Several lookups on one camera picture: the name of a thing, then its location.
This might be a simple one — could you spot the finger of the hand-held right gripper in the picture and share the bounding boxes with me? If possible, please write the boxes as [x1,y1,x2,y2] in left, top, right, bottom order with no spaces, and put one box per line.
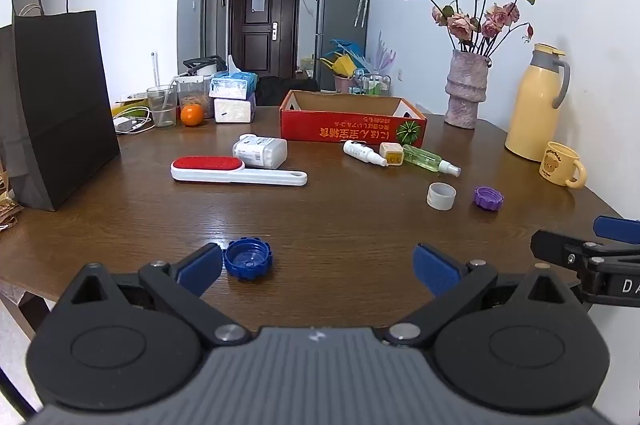
[530,230,608,280]
[593,215,640,247]

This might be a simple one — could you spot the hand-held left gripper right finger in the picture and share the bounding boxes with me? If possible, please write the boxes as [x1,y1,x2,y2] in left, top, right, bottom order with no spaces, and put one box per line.
[383,243,582,349]

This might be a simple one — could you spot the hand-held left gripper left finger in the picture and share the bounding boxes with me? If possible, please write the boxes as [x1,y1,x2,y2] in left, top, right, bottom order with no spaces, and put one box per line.
[62,243,252,349]

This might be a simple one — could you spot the blue bottle cap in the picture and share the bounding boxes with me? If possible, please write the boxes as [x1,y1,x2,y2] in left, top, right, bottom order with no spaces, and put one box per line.
[223,237,273,282]

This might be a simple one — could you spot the purple bottle cap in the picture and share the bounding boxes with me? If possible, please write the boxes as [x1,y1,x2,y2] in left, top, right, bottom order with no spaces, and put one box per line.
[473,186,503,210]

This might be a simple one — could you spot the red white lint brush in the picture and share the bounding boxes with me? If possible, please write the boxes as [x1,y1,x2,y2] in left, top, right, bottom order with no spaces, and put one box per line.
[170,155,308,187]

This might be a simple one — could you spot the green spray bottle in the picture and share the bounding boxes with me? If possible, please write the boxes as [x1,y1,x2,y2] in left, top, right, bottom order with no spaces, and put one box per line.
[401,144,462,178]

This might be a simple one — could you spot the small yellow bottle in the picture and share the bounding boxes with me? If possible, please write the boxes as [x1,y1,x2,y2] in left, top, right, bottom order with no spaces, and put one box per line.
[379,142,405,166]

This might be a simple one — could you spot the large white plastic bottle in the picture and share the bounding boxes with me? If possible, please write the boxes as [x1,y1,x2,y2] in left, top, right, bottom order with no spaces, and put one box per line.
[232,134,289,170]

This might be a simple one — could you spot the small white spray bottle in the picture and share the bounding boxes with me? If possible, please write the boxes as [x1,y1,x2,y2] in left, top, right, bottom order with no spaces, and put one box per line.
[343,140,388,168]

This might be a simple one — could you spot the red cardboard box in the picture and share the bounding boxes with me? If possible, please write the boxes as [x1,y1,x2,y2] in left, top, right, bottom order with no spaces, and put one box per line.
[279,90,428,146]

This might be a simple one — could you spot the yellow bear mug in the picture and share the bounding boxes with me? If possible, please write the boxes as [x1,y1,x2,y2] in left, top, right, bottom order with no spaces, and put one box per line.
[539,141,587,190]

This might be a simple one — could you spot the yellow thermos jug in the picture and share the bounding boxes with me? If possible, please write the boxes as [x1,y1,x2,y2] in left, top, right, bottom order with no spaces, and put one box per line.
[505,43,572,162]

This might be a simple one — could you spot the orange fruit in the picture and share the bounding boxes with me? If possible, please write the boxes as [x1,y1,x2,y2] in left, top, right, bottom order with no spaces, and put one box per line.
[180,104,205,127]

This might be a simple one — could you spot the purple tissue pack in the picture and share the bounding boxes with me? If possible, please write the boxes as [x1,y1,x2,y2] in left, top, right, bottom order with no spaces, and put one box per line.
[213,94,257,124]

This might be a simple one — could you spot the clear glass cup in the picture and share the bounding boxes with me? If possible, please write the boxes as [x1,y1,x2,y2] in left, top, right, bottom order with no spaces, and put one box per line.
[146,85,178,128]

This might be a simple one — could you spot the clear food container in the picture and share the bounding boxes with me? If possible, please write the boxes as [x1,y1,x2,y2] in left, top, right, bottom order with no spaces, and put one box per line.
[175,75,213,110]

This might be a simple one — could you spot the pink ceramic vase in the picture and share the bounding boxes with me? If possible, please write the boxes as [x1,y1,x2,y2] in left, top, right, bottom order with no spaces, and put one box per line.
[445,49,492,130]

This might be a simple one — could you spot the blue tissue pack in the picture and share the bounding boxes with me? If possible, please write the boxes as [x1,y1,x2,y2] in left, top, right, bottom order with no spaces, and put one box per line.
[209,55,258,100]

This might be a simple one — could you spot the metal storage rack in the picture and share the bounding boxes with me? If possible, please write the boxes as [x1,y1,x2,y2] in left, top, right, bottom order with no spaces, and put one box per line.
[357,72,391,96]

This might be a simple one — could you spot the black folding chair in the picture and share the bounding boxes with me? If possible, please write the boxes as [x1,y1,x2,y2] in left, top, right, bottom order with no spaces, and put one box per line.
[255,76,319,106]

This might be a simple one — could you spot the black and white appliance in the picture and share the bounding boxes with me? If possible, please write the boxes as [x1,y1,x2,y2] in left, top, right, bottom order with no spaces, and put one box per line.
[182,55,226,78]

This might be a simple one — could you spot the brown paper bag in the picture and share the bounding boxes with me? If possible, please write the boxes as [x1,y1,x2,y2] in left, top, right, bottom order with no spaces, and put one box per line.
[0,170,23,231]

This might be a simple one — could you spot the black paper bag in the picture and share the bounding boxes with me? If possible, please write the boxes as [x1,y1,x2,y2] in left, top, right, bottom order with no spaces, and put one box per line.
[11,0,122,212]

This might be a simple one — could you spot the purple hangers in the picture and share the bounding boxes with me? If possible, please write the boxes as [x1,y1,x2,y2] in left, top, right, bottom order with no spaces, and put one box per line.
[372,32,398,73]

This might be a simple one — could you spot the yellow folded item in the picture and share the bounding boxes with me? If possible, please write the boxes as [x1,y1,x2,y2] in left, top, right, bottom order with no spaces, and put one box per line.
[320,55,356,76]

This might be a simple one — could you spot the blue folded item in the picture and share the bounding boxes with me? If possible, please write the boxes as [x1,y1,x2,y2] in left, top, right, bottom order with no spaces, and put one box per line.
[327,39,368,60]

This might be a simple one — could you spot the dark brown entrance door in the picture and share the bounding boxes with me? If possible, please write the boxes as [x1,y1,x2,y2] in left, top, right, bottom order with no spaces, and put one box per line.
[228,0,302,80]

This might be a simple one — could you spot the grey side door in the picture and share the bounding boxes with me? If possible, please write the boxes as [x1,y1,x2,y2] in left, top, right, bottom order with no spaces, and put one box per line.
[201,0,221,60]

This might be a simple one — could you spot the grey refrigerator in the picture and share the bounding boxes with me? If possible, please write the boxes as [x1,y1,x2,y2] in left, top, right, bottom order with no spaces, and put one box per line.
[314,0,371,93]

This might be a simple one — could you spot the white charger with cables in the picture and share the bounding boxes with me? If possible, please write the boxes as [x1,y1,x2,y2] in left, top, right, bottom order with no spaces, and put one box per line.
[114,105,153,136]

